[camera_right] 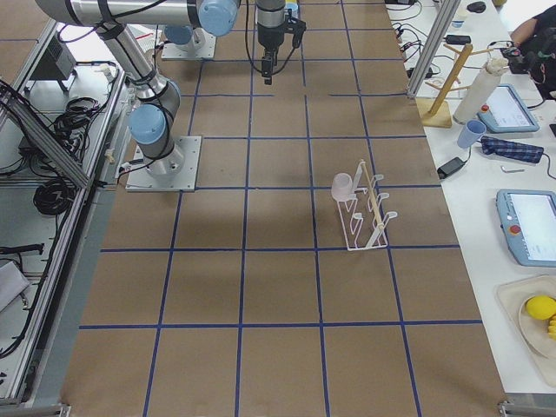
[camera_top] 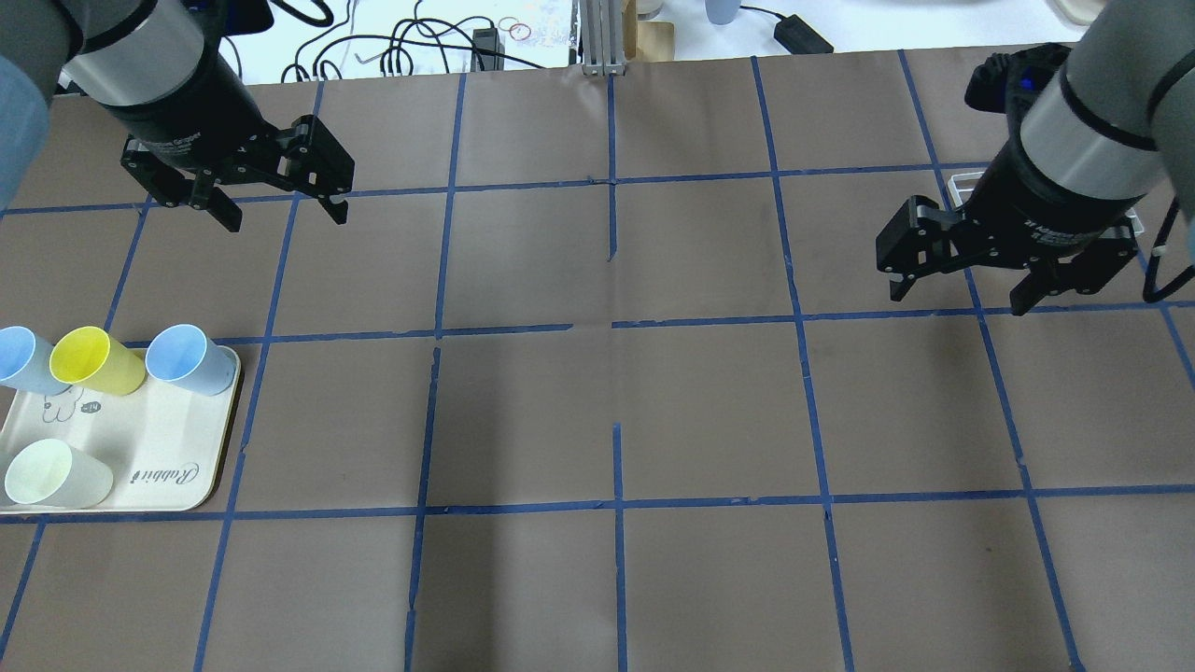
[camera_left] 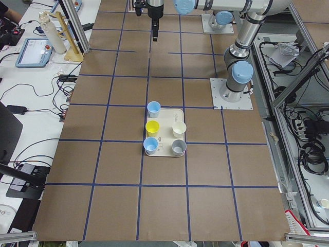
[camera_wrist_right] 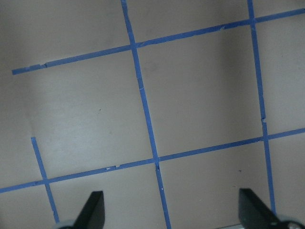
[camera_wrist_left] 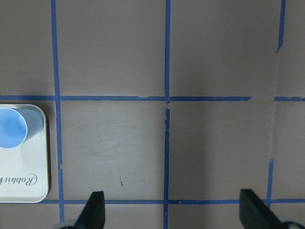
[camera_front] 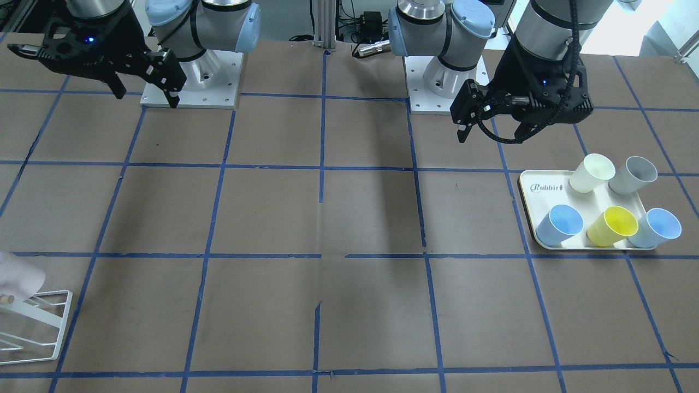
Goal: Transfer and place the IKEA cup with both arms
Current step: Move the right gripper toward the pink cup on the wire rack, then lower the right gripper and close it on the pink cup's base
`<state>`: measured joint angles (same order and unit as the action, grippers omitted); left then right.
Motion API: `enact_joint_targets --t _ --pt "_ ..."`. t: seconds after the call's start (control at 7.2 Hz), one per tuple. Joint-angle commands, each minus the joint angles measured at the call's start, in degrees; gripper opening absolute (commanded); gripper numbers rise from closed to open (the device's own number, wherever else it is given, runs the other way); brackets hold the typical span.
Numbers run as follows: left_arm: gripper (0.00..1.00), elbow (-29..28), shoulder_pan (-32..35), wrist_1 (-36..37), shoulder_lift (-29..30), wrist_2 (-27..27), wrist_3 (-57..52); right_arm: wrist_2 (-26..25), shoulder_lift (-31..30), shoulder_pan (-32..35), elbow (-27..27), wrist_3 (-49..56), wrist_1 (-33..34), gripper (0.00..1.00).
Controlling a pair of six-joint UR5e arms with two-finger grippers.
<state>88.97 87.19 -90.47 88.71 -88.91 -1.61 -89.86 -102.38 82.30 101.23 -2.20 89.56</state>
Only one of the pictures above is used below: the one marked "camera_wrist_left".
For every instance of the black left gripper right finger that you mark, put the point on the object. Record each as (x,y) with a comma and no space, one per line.
(254,214)

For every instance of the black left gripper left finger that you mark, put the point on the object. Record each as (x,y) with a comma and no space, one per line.
(93,214)

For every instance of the light blue cup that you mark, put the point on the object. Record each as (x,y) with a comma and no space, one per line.
(18,125)

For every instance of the white rabbit tray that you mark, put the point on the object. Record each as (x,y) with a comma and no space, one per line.
(24,170)

